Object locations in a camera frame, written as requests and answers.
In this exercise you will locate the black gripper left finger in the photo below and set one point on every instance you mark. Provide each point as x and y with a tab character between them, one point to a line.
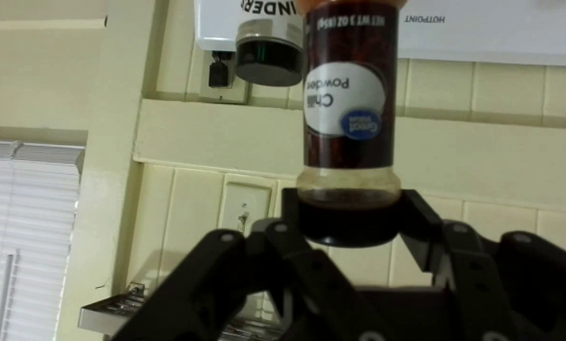
232	285

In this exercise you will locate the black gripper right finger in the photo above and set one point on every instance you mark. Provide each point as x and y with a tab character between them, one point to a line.
516	291

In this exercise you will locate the dark chili powder jar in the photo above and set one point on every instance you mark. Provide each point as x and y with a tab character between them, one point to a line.
350	145

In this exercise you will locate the black lid yellow label jar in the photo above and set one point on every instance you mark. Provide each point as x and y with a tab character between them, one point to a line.
270	60

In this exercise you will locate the white window blind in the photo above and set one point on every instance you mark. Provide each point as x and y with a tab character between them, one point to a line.
24	253

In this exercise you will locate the white stove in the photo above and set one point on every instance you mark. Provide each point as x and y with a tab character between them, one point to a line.
484	31

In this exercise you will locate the cream wall switch plate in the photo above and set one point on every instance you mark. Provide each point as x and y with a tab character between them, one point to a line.
245	202

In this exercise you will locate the steel wall spice rack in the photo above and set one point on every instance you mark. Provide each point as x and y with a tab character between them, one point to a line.
105	313

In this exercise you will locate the wall outlet with black plug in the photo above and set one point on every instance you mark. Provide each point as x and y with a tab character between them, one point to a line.
219	69

